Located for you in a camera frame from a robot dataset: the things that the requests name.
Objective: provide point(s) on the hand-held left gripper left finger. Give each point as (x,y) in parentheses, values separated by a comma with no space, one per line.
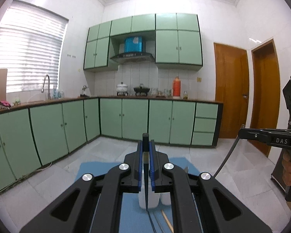
(141,165)

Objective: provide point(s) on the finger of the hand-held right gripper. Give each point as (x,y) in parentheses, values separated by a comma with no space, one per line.
(253,136)

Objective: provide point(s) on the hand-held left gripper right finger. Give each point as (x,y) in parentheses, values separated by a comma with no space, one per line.
(151,165)

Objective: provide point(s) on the white two-compartment utensil holder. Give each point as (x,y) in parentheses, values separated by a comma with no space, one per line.
(155,199)

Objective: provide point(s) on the wooden chopstick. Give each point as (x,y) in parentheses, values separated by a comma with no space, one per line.
(166,220)

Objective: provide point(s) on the person's right hand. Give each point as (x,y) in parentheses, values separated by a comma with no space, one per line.
(289,172)

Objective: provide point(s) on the plain wooden door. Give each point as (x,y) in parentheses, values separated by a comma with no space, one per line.
(265,97)

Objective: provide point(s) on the green lower kitchen cabinets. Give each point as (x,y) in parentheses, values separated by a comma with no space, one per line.
(160,121)

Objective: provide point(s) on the green kitchen cabinets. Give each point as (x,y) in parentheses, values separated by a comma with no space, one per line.
(160,121)
(189,46)

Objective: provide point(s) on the blue table cloth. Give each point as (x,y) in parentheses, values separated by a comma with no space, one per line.
(131,213)

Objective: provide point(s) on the black wok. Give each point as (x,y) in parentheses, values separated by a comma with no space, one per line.
(141,89)

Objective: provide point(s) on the small glass jar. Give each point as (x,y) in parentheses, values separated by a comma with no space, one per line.
(185,95)

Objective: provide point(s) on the white lidded pot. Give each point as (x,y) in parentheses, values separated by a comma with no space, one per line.
(122,88)

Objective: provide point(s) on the orange thermos flask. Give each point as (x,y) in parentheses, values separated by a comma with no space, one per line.
(176,88)

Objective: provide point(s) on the clear glass jar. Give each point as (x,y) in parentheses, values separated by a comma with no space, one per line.
(60,94)

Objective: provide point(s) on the black range hood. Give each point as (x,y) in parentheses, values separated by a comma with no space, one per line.
(132,57)

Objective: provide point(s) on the green upper kitchen cabinets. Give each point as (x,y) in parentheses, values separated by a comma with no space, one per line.
(189,46)

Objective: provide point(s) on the blue dish soap bottle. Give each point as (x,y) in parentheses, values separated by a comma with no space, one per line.
(55,93)

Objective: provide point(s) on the steel kitchen faucet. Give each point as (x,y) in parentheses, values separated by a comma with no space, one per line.
(49,92)

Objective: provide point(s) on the blue box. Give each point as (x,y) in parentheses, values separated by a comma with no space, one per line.
(133,44)

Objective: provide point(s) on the pink cloth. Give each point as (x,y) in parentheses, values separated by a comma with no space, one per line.
(4,103)

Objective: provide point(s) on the white window blind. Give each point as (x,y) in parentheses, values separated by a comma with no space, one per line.
(31,51)

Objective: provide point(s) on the wall hooks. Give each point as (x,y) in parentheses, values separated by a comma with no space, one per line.
(71,56)

